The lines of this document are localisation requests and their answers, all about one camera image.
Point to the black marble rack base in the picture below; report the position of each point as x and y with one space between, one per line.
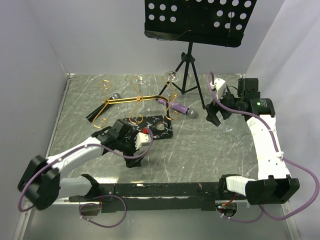
160 126

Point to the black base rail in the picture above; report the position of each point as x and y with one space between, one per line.
158 196

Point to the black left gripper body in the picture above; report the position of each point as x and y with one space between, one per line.
122 146

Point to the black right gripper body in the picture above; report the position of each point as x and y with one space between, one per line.
230 101

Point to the purple glitter microphone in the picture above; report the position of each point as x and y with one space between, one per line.
180 108

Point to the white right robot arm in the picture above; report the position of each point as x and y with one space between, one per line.
274 184

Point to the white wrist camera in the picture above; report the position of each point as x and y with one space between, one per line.
144 139
217 88

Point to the black microphone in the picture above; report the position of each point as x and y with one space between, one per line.
95 112

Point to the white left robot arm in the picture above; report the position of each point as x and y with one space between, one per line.
45 179

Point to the gold wine glass rack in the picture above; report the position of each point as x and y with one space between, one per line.
104 85

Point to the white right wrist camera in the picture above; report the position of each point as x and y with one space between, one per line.
217 88

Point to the black music stand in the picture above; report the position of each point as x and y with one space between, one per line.
210 22

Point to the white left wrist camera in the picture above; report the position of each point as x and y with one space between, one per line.
144 139

